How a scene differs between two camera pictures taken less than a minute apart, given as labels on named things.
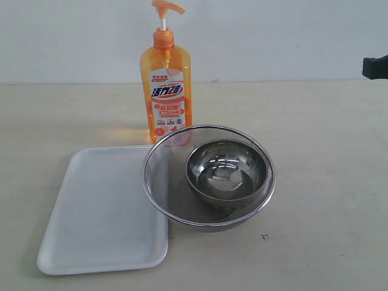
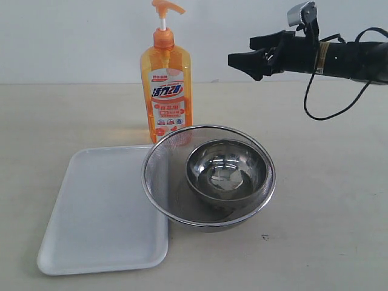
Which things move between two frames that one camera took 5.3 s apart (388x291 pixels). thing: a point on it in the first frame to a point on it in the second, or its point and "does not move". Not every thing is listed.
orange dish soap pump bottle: [166, 72] does not move
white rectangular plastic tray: [103, 221] does not move
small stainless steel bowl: [227, 170] does not move
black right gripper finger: [376, 68] to [258, 63]
